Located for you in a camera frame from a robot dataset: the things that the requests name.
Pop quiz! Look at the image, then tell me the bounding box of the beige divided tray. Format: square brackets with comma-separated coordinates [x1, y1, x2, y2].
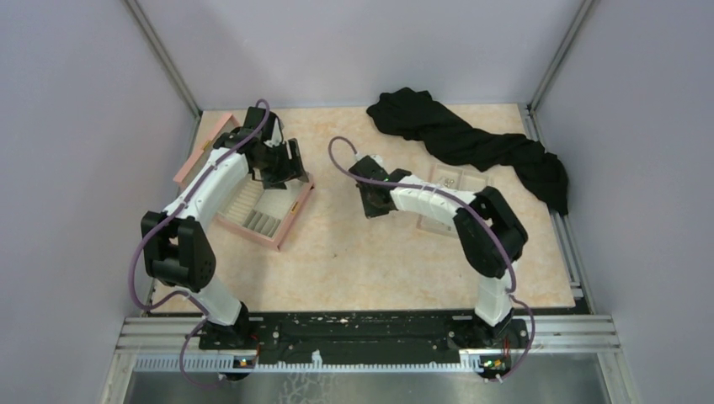
[417, 164, 493, 238]

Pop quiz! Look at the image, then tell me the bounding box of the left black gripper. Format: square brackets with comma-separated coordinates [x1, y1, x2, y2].
[255, 137, 308, 190]

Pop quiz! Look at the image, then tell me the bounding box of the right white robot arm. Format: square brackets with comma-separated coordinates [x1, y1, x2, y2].
[347, 156, 529, 347]

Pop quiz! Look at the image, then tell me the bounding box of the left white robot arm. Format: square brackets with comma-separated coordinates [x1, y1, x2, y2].
[137, 99, 314, 348]

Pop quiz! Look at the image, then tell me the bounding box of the white slotted cable duct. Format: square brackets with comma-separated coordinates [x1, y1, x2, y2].
[133, 351, 484, 374]

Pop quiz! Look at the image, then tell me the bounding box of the pink jewelry box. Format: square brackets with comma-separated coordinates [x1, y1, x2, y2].
[173, 112, 314, 251]

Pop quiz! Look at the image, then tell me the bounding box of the black cloth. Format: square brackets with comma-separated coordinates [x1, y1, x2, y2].
[366, 88, 569, 215]

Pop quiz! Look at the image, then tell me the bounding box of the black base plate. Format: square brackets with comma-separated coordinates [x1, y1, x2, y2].
[199, 310, 529, 365]

